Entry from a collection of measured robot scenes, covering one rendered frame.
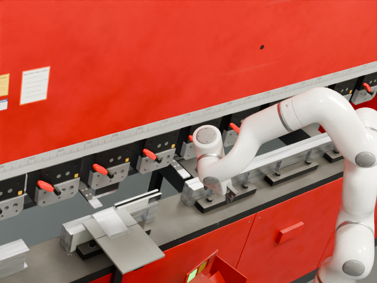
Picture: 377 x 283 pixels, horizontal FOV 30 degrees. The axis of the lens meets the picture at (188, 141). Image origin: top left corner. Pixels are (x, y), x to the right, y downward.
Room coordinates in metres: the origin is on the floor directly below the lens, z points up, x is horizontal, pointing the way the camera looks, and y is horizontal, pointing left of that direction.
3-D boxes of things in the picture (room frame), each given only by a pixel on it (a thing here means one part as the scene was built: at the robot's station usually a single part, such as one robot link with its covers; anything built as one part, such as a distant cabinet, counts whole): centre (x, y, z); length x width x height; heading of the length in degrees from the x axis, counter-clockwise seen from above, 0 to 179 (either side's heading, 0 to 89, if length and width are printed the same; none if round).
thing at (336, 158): (2.86, -0.76, 0.89); 0.30 x 0.05 x 0.03; 137
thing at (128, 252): (1.77, 0.13, 1.00); 0.26 x 0.18 x 0.01; 47
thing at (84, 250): (1.86, 0.17, 0.89); 0.30 x 0.05 x 0.03; 137
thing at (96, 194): (1.88, 0.24, 1.13); 0.10 x 0.02 x 0.10; 137
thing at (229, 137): (2.29, -0.15, 1.26); 0.15 x 0.09 x 0.17; 137
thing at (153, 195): (2.00, 0.13, 0.99); 0.20 x 0.03 x 0.03; 137
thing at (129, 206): (1.97, 0.14, 0.99); 0.14 x 0.01 x 0.03; 137
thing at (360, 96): (2.88, -0.70, 1.26); 0.15 x 0.09 x 0.17; 137
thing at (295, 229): (2.51, -0.58, 0.59); 0.15 x 0.02 x 0.07; 137
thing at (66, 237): (1.92, 0.20, 0.92); 0.39 x 0.06 x 0.10; 137
